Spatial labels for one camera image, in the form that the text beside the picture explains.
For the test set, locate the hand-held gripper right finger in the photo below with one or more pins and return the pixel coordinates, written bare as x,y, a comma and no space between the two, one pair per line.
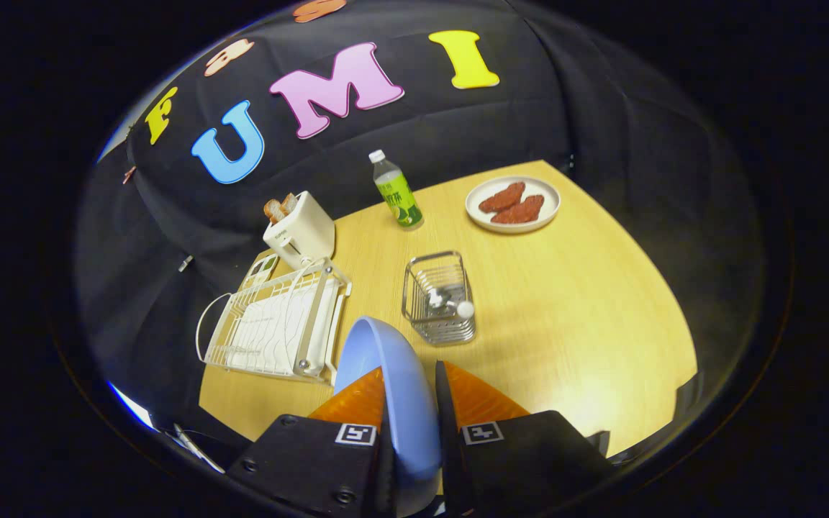
445,432

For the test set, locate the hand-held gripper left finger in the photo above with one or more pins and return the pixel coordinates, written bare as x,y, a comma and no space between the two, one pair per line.
390,460

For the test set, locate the blue plate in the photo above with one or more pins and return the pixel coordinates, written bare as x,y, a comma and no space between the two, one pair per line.
404,388

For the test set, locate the white plate with meat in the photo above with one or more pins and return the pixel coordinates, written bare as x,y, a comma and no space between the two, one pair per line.
547,194

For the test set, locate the white divided snack tray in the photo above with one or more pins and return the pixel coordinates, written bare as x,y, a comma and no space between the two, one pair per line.
260,270

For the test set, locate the red meat piece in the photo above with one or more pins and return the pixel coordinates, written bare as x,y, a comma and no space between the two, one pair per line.
502,197
522,211

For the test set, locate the green tea bottle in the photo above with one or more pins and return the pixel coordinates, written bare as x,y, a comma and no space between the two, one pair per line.
400,201

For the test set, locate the white toaster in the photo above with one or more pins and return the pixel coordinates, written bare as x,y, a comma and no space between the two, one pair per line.
306,230

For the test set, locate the toasted bread slice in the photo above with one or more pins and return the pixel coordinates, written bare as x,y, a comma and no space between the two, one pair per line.
274,210
290,202

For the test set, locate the black backdrop cloth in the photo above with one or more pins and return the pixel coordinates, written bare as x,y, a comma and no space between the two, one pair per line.
565,86

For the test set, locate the pink clothespin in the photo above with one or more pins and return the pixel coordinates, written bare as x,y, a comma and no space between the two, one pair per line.
129,175

